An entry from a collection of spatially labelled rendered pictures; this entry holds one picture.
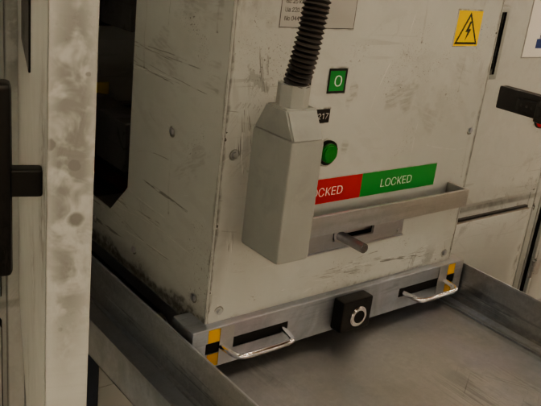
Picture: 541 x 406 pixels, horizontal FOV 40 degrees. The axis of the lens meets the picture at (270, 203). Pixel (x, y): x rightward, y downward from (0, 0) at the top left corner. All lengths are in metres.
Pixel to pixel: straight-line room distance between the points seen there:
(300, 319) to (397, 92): 0.34
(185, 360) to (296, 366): 0.17
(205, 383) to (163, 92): 0.37
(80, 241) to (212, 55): 0.41
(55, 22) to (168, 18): 0.49
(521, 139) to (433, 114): 0.84
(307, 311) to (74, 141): 0.62
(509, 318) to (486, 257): 0.74
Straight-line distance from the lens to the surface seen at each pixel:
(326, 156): 0.96
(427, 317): 1.24
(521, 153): 1.95
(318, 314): 1.07
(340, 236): 1.03
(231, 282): 0.95
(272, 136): 0.80
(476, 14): 1.14
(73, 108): 0.48
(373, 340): 1.14
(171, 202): 0.97
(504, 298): 1.26
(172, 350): 0.97
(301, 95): 0.79
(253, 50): 0.86
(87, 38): 0.47
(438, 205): 1.12
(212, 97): 0.87
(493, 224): 1.96
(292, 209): 0.81
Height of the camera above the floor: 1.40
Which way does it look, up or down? 20 degrees down
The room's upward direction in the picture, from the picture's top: 7 degrees clockwise
